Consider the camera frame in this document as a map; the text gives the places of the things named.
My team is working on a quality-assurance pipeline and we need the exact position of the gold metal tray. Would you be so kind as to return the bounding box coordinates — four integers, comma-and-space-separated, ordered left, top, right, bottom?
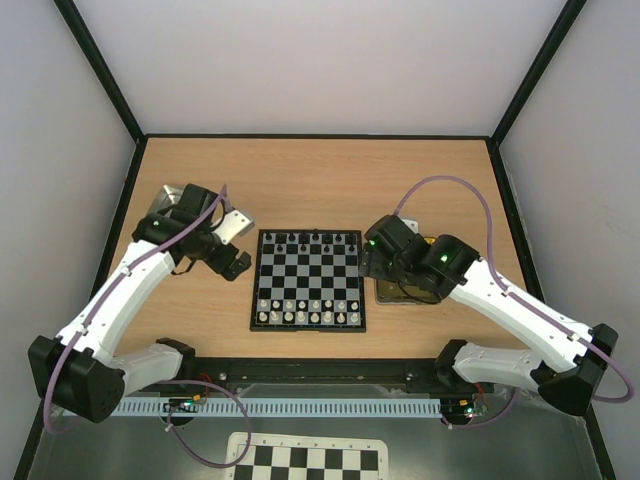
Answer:
369, 234, 441, 305

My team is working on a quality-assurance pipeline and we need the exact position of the black grey chess board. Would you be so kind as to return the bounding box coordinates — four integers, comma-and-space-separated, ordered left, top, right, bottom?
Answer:
250, 229, 366, 333

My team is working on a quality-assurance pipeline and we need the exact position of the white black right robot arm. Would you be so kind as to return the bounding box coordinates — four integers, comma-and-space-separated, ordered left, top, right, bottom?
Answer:
360, 215, 618, 416

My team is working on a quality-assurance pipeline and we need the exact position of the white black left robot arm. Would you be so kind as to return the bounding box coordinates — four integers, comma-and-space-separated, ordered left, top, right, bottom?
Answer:
28, 184, 254, 433

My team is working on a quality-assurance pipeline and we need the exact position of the checkered calibration board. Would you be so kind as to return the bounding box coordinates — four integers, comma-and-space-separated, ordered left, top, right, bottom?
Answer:
224, 432, 390, 480

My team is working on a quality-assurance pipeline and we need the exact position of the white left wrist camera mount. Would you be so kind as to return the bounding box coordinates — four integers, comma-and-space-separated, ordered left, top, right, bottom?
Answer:
213, 209, 255, 245

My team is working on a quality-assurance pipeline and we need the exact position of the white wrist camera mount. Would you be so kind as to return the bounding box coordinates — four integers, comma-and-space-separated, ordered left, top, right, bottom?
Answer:
401, 217, 419, 233
213, 209, 255, 245

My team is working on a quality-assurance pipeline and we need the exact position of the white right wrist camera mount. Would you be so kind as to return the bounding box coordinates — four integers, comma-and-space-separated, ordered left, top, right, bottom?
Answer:
401, 217, 419, 233

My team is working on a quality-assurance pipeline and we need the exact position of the black mounting rail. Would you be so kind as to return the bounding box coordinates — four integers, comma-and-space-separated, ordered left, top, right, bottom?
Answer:
137, 357, 494, 394

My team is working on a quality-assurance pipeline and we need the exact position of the white slotted cable duct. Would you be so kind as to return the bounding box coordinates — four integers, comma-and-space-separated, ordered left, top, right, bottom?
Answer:
112, 397, 441, 418

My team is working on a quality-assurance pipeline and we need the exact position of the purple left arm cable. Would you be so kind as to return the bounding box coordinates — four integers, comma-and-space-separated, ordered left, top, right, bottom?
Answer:
43, 184, 251, 464

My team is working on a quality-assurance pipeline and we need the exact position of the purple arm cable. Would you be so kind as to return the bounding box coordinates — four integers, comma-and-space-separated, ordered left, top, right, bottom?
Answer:
43, 184, 251, 464
397, 175, 634, 431

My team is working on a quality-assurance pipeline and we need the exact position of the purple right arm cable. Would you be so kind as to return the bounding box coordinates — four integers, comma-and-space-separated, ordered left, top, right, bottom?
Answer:
397, 175, 634, 431

